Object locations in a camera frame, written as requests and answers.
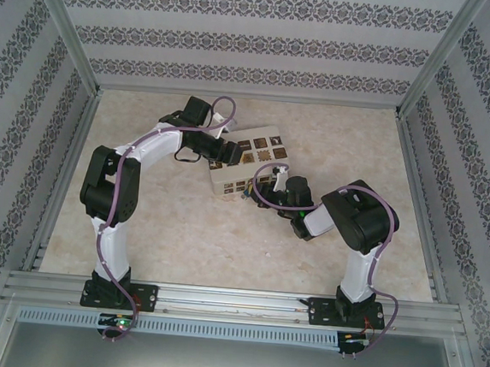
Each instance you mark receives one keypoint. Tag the wooden box with picture tiles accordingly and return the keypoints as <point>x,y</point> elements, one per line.
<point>270,145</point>

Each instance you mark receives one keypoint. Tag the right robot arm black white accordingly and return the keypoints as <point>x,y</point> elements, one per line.
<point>362,215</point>

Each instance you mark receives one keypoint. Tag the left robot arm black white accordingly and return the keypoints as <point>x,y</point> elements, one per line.
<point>112,185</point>

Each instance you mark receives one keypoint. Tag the right connector board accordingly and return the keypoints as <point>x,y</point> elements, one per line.
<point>353,341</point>

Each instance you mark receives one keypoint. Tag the grey metal sheet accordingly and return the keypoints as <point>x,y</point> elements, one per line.
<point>229,364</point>

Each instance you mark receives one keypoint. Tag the left connector board green light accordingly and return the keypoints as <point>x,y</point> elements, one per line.
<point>119,322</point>

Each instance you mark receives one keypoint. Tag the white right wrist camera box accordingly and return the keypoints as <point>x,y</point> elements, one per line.
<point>280,178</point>

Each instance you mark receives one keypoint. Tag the aluminium mounting rail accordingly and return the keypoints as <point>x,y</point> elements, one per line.
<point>234,303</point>

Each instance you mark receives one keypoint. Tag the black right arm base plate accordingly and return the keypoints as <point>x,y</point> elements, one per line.
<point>319,312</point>

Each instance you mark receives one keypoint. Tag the aluminium side rail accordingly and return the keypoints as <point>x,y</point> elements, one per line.
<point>424,199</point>
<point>63,176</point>

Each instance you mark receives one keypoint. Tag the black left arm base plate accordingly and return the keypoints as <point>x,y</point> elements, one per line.
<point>149,297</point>

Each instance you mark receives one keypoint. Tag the aluminium frame post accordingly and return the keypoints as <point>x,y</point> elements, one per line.
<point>441,54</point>
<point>65,26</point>

